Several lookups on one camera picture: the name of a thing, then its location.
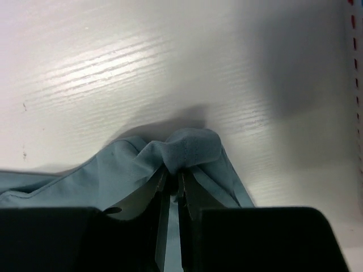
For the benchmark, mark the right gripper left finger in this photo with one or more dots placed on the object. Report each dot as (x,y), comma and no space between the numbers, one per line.
(128,236)

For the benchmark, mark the grey-blue t shirt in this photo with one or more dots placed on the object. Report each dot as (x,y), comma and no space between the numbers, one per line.
(125,165)

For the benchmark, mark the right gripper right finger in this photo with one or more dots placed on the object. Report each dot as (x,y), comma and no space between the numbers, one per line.
(214,237)

